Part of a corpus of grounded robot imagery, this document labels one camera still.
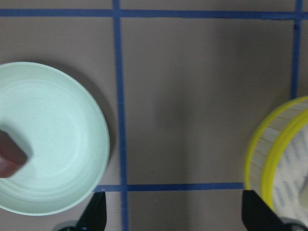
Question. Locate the yellow steamer basket middle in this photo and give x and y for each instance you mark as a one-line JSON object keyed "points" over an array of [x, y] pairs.
{"points": [[276, 162]]}

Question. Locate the light green plate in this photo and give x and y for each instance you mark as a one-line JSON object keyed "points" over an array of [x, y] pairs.
{"points": [[61, 128]]}

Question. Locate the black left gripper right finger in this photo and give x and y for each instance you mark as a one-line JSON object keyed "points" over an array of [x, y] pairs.
{"points": [[257, 216]]}

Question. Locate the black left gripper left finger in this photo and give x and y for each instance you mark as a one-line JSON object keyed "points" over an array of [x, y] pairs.
{"points": [[94, 217]]}

